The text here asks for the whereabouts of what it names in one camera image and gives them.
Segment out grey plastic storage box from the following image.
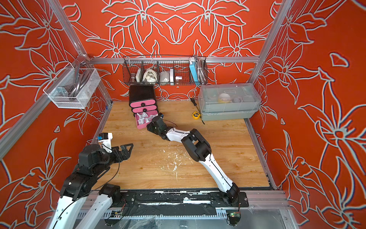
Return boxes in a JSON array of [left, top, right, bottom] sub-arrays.
[[198, 83, 262, 121]]

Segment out black pink drawer cabinet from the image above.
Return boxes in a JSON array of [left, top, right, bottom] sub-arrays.
[[129, 85, 158, 111]]

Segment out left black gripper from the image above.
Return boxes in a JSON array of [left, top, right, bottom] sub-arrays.
[[93, 142, 133, 176]]

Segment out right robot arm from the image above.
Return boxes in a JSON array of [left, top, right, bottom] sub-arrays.
[[147, 115, 240, 206]]

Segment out blue box in basket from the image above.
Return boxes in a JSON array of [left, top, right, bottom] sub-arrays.
[[189, 57, 199, 85]]

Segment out white cloth in basket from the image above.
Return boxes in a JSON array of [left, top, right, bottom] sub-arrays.
[[143, 68, 158, 84]]

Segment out clear plastic wall bin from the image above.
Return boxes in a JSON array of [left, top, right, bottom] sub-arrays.
[[43, 64, 101, 109]]

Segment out black handled screwdriver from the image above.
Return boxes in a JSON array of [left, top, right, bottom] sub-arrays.
[[190, 97, 205, 125]]

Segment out pink drawer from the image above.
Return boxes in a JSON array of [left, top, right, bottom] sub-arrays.
[[132, 105, 157, 114], [130, 99, 156, 108], [135, 110, 158, 129]]

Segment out white cookie packet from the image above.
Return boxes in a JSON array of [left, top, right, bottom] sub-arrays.
[[137, 112, 149, 120], [146, 114, 157, 122], [138, 119, 146, 125]]

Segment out yellow tape measure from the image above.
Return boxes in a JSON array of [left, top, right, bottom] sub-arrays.
[[192, 111, 201, 120]]

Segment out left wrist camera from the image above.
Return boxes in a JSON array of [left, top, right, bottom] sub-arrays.
[[97, 133, 113, 150]]

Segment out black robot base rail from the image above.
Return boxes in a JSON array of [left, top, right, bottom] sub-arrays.
[[105, 189, 249, 219]]

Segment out pink bottom drawer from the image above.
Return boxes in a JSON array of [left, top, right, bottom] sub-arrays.
[[135, 110, 158, 129]]

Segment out black wire wall basket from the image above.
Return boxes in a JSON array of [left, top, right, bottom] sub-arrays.
[[122, 55, 208, 86]]

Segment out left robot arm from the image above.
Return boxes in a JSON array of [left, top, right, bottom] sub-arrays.
[[48, 144, 133, 229]]

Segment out pink top drawer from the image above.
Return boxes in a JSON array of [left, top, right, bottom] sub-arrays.
[[130, 99, 156, 108]]

